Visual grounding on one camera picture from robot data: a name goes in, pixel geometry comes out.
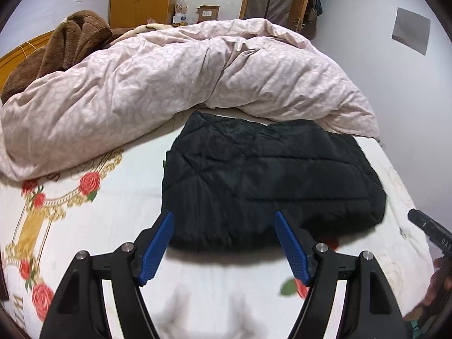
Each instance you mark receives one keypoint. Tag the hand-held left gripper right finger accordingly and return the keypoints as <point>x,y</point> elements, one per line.
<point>291,247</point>

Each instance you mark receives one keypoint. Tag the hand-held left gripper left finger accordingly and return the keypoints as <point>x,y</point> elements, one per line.
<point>157,247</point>

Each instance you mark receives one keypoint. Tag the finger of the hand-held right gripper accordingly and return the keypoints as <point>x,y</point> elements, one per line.
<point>429,227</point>

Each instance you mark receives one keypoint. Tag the black padded jacket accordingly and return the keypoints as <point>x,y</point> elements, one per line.
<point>265,183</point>

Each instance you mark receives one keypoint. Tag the person's right hand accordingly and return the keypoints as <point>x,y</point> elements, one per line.
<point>436,282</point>

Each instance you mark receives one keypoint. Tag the white rose-print bed sheet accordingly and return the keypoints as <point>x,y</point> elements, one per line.
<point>219,282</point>

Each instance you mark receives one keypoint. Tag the pink leaf-print duvet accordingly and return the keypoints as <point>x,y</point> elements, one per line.
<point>159,88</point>

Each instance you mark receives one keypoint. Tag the cream fleece cloth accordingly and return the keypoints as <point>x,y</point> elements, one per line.
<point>155,28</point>

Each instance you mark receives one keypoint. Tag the brown plush blanket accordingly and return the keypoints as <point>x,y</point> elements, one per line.
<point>63,46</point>

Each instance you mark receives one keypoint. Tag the dark hanging bag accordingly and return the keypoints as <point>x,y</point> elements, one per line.
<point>312,14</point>

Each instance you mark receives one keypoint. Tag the orange wooden headboard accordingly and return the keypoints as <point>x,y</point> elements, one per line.
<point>21,51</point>

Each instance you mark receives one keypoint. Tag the brown cardboard box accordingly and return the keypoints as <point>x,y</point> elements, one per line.
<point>208,13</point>

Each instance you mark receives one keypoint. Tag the clear plastic bag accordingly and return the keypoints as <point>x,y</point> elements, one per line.
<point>180,9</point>

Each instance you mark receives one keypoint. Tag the yellow wooden wardrobe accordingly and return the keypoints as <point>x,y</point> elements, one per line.
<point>141,0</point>

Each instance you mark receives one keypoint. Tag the grey wall paper sheet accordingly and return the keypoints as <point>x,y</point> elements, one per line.
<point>411,30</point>

